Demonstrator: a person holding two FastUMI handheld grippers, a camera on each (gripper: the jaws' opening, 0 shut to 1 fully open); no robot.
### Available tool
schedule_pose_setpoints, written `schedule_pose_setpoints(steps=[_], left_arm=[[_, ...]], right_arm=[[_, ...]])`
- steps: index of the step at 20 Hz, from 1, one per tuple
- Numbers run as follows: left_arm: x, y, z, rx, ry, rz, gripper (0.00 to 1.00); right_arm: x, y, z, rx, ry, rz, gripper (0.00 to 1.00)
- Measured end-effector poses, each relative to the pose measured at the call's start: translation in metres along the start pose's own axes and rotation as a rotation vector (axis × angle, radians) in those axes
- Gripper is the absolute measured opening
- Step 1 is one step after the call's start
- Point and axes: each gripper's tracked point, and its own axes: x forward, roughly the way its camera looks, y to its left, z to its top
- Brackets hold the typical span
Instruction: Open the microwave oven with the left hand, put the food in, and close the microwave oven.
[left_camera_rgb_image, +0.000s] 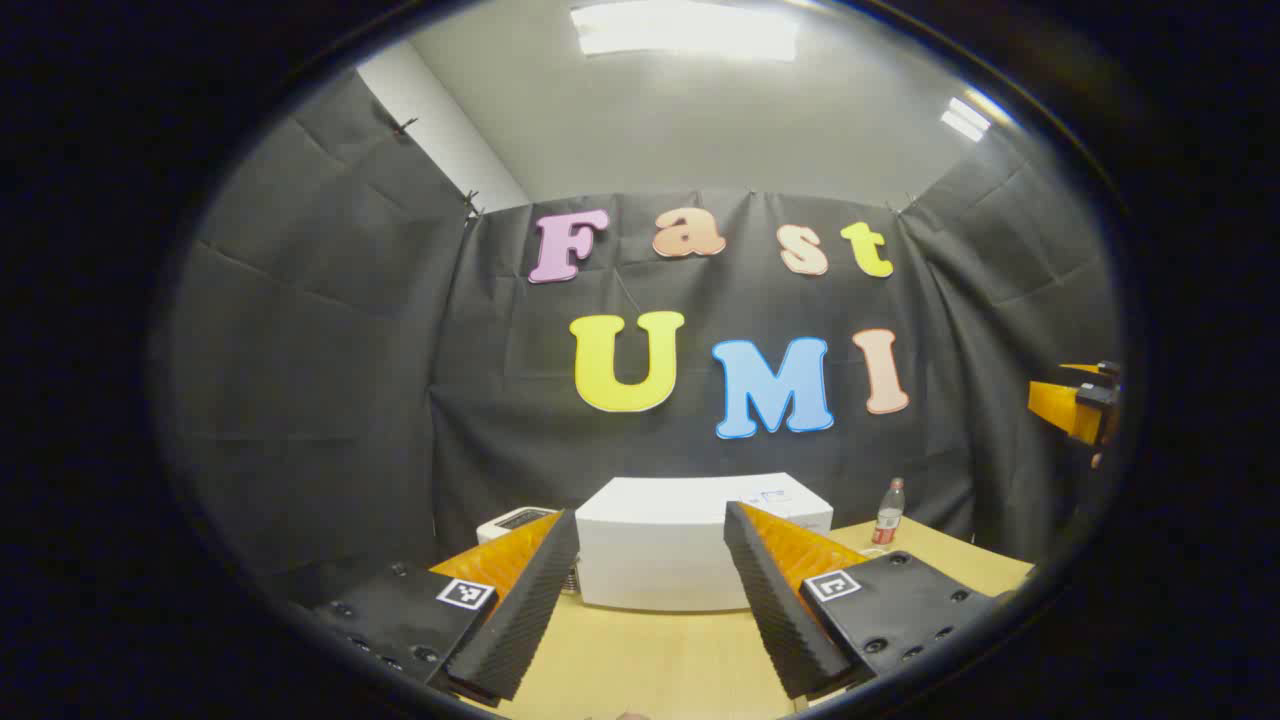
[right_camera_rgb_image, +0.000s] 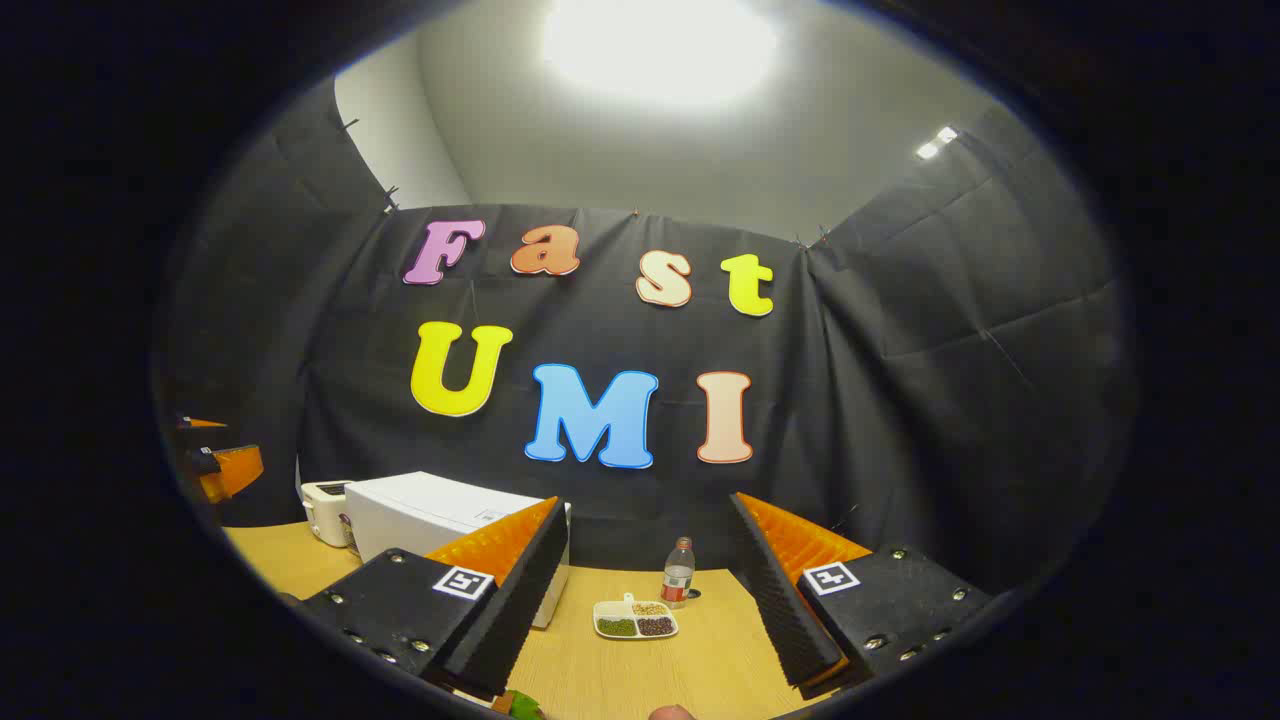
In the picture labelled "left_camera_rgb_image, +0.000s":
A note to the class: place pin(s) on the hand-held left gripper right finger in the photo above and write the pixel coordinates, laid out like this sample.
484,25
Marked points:
775,610

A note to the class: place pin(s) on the white toaster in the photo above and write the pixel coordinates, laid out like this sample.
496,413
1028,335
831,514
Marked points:
505,522

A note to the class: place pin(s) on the black backdrop cloth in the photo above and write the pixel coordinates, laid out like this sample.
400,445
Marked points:
400,350

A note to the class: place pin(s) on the ceiling light panel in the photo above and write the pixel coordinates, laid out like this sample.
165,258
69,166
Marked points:
685,30
964,120

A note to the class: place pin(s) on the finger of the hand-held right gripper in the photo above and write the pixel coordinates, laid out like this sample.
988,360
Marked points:
1062,408

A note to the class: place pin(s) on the red label plastic bottle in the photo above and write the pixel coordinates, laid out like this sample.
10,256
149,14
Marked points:
888,515

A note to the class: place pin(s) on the white microwave oven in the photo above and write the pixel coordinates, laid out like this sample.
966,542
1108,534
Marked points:
650,540

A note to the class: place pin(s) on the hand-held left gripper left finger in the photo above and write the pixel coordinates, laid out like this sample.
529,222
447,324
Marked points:
525,610

